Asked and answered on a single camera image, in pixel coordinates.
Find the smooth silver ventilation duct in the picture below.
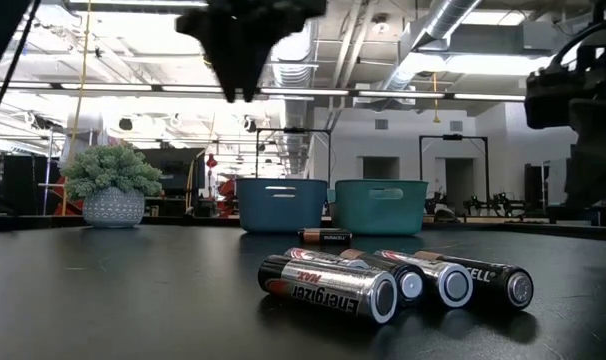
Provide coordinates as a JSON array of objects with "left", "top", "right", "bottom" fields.
[{"left": 382, "top": 0, "right": 484, "bottom": 91}]

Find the black rig frame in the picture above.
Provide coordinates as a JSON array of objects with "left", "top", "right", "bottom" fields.
[
  {"left": 419, "top": 133, "right": 490, "bottom": 182},
  {"left": 254, "top": 127, "right": 333, "bottom": 191}
]

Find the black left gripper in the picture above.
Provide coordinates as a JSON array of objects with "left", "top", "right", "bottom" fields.
[{"left": 175, "top": 0, "right": 329, "bottom": 104}]

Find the yellow cable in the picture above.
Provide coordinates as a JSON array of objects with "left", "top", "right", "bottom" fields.
[{"left": 60, "top": 0, "right": 94, "bottom": 217}]

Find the corrugated silver ventilation duct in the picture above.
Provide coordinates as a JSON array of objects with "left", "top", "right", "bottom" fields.
[{"left": 260, "top": 14, "right": 320, "bottom": 176}]

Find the long ceiling light bar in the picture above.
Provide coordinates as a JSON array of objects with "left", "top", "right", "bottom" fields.
[
  {"left": 452, "top": 92, "right": 529, "bottom": 105},
  {"left": 0, "top": 82, "right": 445, "bottom": 100}
]

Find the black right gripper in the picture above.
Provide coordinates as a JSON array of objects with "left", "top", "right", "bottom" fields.
[{"left": 524, "top": 29, "right": 606, "bottom": 210}]

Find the silver Energizer AA battery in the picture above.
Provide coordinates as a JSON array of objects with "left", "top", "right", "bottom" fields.
[
  {"left": 256, "top": 254, "right": 399, "bottom": 325},
  {"left": 284, "top": 246, "right": 369, "bottom": 271},
  {"left": 375, "top": 249, "right": 475, "bottom": 309}
]

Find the blue plastic bin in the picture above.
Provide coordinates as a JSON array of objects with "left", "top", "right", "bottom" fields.
[{"left": 235, "top": 178, "right": 329, "bottom": 234}]

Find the black copper Duracell AA battery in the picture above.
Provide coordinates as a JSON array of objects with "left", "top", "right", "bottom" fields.
[
  {"left": 413, "top": 250, "right": 535, "bottom": 311},
  {"left": 340, "top": 248, "right": 427, "bottom": 307},
  {"left": 297, "top": 227, "right": 354, "bottom": 246}
]

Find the green succulent in patterned pot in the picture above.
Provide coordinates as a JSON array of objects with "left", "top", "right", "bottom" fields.
[{"left": 61, "top": 144, "right": 165, "bottom": 230}]

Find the teal plastic bin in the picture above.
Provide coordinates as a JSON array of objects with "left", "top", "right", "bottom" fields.
[{"left": 327, "top": 179, "right": 430, "bottom": 237}]

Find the black monitor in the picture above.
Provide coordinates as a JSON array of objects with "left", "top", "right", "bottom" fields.
[{"left": 137, "top": 147, "right": 207, "bottom": 199}]

